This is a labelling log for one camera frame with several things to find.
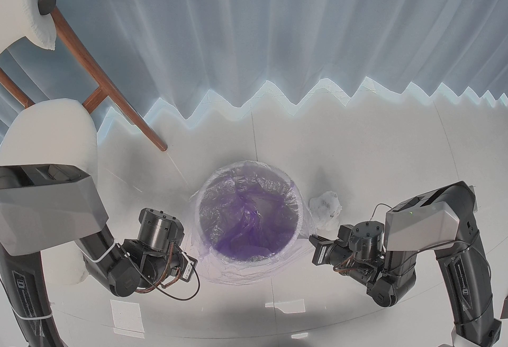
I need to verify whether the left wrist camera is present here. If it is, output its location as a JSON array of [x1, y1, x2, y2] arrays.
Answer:
[[169, 218, 185, 244]]

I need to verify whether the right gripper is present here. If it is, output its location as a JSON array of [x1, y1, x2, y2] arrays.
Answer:
[[309, 234, 353, 269]]

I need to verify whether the white plastic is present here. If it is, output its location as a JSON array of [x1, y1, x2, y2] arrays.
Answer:
[[310, 191, 343, 233]]

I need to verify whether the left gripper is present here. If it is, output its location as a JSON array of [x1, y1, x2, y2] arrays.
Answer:
[[164, 249, 199, 286]]

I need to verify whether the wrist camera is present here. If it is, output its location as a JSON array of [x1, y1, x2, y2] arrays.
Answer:
[[337, 223, 356, 248], [169, 218, 185, 244]]

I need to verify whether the black cable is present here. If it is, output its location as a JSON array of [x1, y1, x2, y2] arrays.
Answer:
[[370, 202, 475, 255], [157, 276, 201, 302]]

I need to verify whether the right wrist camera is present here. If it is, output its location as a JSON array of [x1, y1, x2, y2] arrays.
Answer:
[[337, 223, 356, 248]]

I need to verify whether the white trash bin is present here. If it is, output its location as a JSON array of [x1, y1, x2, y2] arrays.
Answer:
[[197, 161, 305, 264]]

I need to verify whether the white curtain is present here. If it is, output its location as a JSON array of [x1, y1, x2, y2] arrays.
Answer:
[[0, 0, 508, 132]]

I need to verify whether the white cushioned wooden chair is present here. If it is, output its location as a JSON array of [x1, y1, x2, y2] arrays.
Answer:
[[0, 0, 168, 286]]

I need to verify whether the purple plastic bag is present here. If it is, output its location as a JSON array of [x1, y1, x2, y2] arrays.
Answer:
[[190, 159, 318, 285]]

